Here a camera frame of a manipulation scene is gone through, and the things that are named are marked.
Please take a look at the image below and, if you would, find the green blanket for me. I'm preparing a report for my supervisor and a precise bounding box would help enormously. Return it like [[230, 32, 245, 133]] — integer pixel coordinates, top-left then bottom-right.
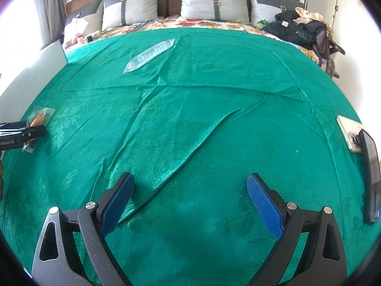
[[0, 27, 376, 286]]

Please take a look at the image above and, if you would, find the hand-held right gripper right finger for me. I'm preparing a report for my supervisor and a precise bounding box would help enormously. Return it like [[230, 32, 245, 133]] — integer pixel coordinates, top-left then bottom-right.
[[246, 172, 348, 286]]

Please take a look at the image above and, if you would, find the beige patterned cloth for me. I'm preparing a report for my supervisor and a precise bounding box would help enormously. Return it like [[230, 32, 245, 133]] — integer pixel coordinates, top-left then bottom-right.
[[293, 6, 334, 34]]

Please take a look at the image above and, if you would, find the bright window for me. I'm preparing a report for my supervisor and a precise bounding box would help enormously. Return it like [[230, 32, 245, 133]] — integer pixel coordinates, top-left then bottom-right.
[[0, 0, 46, 76]]

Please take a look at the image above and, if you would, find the clear plastic bag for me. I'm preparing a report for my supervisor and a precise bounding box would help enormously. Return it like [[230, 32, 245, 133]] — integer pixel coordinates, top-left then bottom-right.
[[63, 17, 90, 47]]

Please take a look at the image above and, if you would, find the beige smartphone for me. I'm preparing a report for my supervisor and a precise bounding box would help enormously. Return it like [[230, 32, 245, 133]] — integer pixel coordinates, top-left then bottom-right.
[[336, 115, 370, 156]]

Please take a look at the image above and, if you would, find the floral bedsheet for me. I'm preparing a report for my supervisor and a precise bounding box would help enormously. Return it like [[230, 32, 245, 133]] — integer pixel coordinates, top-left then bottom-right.
[[64, 16, 337, 76]]

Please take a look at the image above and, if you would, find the white cardboard box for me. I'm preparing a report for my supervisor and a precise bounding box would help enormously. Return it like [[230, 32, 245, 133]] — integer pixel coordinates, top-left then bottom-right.
[[0, 39, 69, 123]]

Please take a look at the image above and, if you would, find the brown bag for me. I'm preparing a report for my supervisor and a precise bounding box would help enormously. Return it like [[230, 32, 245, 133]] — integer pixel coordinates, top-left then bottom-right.
[[314, 25, 347, 66]]

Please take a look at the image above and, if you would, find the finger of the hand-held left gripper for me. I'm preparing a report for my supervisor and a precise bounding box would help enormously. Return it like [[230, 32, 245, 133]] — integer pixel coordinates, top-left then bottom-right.
[[0, 124, 47, 142], [0, 121, 28, 129]]

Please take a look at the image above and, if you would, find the black cable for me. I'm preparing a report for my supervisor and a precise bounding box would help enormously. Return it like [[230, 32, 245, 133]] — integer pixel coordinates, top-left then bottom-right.
[[128, 19, 166, 32]]

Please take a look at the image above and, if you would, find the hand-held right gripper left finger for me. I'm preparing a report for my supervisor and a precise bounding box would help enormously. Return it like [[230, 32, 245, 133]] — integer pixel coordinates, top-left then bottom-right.
[[31, 172, 136, 286]]

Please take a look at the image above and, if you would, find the grey two-tone pillow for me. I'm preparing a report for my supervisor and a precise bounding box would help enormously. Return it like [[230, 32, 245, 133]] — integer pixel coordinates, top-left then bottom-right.
[[67, 0, 105, 33], [248, 0, 304, 26], [102, 0, 161, 31], [176, 0, 250, 25]]

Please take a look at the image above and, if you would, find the grey curtain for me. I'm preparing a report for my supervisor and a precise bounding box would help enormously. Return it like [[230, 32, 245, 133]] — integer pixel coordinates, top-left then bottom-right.
[[31, 0, 68, 49]]

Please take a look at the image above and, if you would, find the long clear tube packet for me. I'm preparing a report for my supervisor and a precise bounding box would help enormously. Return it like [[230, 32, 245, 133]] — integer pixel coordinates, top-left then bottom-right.
[[123, 39, 176, 75]]

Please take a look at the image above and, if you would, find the small clear candy packet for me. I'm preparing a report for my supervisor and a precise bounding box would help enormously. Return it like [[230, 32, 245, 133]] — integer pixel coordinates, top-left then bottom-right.
[[22, 106, 56, 155]]

